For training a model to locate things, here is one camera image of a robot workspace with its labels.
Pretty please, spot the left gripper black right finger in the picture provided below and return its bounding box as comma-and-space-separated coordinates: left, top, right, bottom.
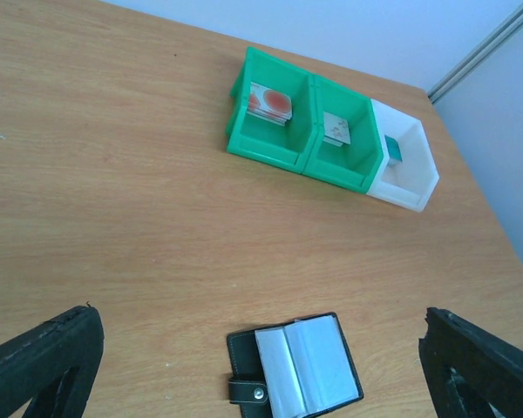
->
418, 307, 523, 417

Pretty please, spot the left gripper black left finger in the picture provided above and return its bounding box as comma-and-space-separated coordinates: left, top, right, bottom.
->
0, 306, 105, 417

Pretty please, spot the black leather card holder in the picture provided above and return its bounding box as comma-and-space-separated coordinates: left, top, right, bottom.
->
227, 312, 364, 417

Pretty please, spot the teal card in bin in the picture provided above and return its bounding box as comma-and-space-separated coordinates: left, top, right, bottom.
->
384, 135, 403, 167

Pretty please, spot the grey card in bin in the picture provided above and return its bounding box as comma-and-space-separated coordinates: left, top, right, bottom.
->
323, 111, 351, 147

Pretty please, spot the red dotted card in bin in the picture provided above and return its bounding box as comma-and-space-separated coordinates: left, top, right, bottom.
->
248, 82, 292, 126

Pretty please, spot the white right bin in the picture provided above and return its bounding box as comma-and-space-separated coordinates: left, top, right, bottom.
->
368, 99, 439, 212

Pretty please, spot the green middle bin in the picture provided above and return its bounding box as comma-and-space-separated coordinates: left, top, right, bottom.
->
303, 75, 384, 194

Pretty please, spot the green bin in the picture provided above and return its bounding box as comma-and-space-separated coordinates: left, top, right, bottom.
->
226, 47, 321, 173
303, 75, 384, 194

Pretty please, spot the green left bin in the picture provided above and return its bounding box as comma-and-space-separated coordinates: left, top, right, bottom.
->
226, 47, 321, 173

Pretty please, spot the aluminium corner post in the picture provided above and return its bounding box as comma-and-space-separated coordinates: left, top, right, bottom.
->
427, 3, 523, 105

